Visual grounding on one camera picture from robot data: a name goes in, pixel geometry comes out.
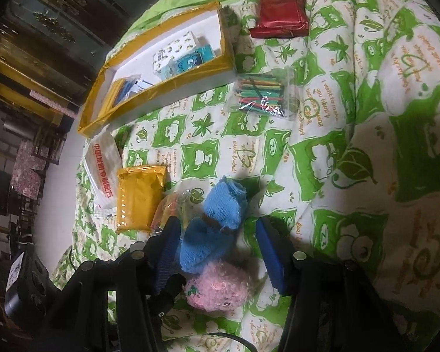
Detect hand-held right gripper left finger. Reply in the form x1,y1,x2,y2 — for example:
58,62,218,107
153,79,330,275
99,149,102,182
33,216,187,352

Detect pink patterned board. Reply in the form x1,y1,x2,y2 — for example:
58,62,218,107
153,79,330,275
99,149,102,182
29,90,77,114

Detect pink plush toy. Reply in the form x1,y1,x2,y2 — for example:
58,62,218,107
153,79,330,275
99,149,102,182
183,258,255,312

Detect white foil packet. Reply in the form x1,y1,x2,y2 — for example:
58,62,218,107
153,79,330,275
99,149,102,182
82,126,123,217

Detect clear bag of colourful candy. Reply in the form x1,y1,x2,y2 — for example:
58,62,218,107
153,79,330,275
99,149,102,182
150,189,202,235

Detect blue tissue pack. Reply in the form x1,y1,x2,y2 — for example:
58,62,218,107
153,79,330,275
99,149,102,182
159,44,217,81

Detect clear bag of blue masks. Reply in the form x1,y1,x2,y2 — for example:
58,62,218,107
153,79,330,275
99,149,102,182
108,75,158,107

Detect white patterned tissue pack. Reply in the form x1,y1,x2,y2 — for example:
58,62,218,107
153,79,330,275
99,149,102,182
153,31,202,74

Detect wooden glass door leaf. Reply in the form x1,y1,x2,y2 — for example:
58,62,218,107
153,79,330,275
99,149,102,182
0,0,191,89

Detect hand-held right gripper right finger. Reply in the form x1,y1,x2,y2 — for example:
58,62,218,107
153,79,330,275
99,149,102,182
256,216,422,352

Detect red foil packet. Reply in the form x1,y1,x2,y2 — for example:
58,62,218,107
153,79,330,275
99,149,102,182
248,0,309,39

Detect bag of coloured sticks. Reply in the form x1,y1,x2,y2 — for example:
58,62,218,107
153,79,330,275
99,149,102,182
229,68,301,121

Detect floral cushioned chair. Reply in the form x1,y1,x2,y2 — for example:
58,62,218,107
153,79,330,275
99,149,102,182
9,143,59,209

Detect yellow foil packet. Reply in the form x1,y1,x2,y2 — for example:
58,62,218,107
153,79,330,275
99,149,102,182
114,165,168,233

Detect green white printed blanket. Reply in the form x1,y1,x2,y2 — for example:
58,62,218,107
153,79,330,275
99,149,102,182
53,0,440,352

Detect white foam box yellow tape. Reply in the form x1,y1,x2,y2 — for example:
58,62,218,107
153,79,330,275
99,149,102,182
77,1,237,138

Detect blue knit sock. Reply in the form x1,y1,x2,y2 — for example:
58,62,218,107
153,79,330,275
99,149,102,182
178,176,248,274

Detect wooden chair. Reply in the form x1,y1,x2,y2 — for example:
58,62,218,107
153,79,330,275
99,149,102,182
31,125,68,165

